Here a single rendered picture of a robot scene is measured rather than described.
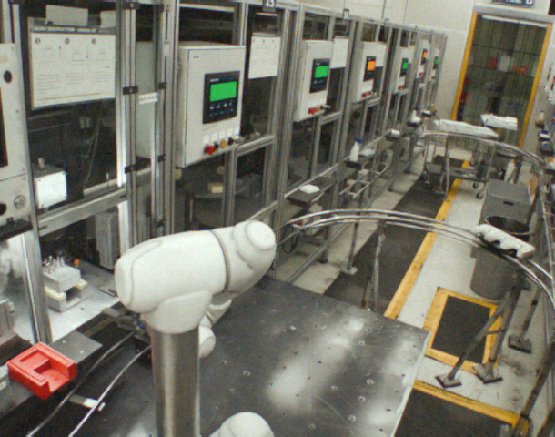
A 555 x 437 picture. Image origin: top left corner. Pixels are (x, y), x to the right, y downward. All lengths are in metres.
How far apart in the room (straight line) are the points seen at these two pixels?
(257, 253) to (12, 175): 0.73
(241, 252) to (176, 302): 0.16
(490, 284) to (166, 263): 3.48
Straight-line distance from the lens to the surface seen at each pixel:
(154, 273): 0.86
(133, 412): 1.72
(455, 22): 9.29
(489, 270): 4.06
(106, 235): 1.95
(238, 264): 0.91
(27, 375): 1.49
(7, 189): 1.36
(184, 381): 1.03
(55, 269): 1.84
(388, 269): 4.17
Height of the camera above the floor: 1.92
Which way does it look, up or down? 23 degrees down
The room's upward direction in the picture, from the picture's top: 6 degrees clockwise
